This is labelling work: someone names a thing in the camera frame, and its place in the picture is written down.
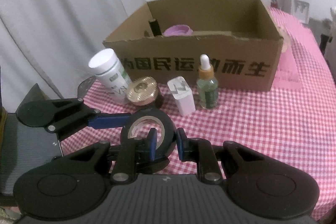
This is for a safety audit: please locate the brown cardboard box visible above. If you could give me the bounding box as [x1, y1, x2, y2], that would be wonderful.
[102, 0, 284, 92]

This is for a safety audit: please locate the purple tape roll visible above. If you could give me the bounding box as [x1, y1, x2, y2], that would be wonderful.
[163, 25, 194, 37]

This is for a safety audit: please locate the green dropper bottle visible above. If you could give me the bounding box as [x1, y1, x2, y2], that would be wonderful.
[196, 54, 219, 110]

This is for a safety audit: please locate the white curtain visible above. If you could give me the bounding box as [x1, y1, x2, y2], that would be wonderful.
[0, 0, 168, 113]

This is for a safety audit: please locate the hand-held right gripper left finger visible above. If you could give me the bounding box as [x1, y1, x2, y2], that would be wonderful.
[56, 128, 158, 184]

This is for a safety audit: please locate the black jar with gold lid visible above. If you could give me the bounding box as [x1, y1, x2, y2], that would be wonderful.
[126, 76, 164, 109]

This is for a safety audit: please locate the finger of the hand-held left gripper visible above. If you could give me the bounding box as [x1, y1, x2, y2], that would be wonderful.
[49, 98, 132, 141]

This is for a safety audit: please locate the white charger plug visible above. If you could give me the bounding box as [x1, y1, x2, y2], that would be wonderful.
[167, 76, 196, 116]

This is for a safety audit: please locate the pink checked tablecloth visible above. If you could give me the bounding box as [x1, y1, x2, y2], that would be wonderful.
[60, 7, 336, 222]

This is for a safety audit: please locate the white supplement bottle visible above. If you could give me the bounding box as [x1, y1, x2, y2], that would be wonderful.
[88, 48, 132, 105]

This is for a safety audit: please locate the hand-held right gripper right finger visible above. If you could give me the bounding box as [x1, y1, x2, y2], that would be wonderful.
[176, 128, 279, 184]

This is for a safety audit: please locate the black lipstick tube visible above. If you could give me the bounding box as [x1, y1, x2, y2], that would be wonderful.
[148, 18, 161, 37]

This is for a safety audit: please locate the white water dispenser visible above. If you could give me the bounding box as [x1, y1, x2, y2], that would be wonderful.
[276, 0, 311, 24]

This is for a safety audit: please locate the black tape roll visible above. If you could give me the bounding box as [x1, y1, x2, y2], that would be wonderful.
[120, 109, 177, 161]

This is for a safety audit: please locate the pink cartoon mat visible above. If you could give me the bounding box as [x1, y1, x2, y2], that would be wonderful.
[273, 27, 302, 89]

